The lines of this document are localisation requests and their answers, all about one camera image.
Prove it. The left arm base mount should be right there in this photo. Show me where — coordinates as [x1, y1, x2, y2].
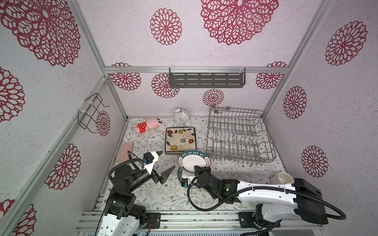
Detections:
[130, 204, 161, 229]

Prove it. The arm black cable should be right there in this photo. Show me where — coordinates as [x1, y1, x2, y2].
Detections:
[107, 150, 145, 182]
[186, 176, 347, 221]

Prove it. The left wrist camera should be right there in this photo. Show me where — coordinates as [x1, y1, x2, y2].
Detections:
[142, 152, 158, 175]

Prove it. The white alarm clock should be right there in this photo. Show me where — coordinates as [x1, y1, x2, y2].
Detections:
[174, 107, 189, 124]

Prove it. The white ceramic mug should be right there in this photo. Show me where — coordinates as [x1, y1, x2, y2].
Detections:
[271, 172, 294, 185]

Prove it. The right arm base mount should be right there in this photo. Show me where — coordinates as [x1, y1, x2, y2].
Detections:
[238, 204, 275, 230]

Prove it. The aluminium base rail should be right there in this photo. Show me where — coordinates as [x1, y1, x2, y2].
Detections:
[74, 210, 324, 233]

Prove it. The pink plush toy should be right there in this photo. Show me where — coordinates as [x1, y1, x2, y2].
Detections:
[133, 118, 162, 134]

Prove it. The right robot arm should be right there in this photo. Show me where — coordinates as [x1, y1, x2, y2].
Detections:
[195, 166, 328, 225]

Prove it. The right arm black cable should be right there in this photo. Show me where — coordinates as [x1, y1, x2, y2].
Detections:
[186, 176, 347, 221]

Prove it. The grey wall shelf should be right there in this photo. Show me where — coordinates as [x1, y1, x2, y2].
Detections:
[168, 68, 246, 89]

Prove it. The black wire wall holder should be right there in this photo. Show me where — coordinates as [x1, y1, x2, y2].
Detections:
[77, 93, 111, 136]

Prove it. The pink rectangular block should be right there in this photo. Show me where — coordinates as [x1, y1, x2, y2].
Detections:
[118, 142, 134, 164]

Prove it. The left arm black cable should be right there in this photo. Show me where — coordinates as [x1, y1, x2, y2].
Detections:
[107, 150, 145, 182]

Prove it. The white round plate four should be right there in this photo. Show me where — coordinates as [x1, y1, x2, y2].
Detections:
[178, 150, 211, 174]

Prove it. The white round plate three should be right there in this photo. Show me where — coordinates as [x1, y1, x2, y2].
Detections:
[177, 168, 195, 186]

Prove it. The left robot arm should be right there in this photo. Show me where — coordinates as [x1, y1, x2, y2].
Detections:
[95, 151, 175, 236]

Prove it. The grey wire dish rack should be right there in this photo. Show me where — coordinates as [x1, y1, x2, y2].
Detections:
[206, 106, 278, 164]

